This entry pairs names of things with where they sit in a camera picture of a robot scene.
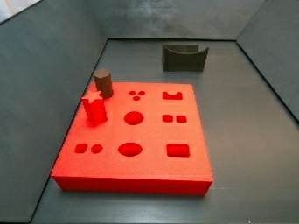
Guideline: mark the red star peg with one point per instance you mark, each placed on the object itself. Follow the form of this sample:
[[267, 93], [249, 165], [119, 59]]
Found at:
[[95, 108]]

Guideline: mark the red shape-sorting board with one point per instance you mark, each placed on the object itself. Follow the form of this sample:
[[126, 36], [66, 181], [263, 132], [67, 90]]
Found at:
[[147, 150]]

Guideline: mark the brown hexagonal peg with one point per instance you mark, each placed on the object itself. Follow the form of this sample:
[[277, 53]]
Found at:
[[103, 81]]

